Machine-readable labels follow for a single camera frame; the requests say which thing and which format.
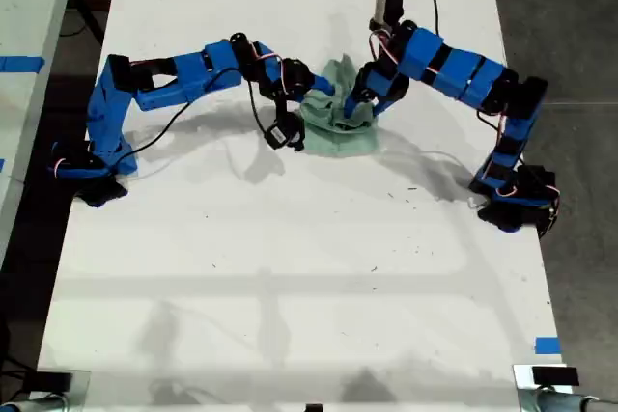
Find pale green T-shirt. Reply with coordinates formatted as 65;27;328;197
298;53;380;158

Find pale side table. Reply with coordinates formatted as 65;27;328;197
0;0;82;259

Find long blue tape strip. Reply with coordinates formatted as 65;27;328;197
0;55;47;75

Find short blue tape strip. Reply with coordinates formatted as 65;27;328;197
534;335;563;356

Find white plate under box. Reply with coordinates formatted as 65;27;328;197
512;363;569;390

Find small black box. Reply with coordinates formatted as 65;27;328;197
35;371;74;395
530;366;580;387

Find grey metal clamp pipe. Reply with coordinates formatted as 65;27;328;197
517;386;618;412
0;394;70;412

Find clear plate under box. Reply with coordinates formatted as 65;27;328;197
35;369;92;406

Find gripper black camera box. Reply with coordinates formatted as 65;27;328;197
263;112;308;153
370;0;407;26

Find camera black cable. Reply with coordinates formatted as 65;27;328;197
391;0;441;39
118;69;271;160

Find black floor cables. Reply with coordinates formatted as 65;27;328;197
58;0;113;44

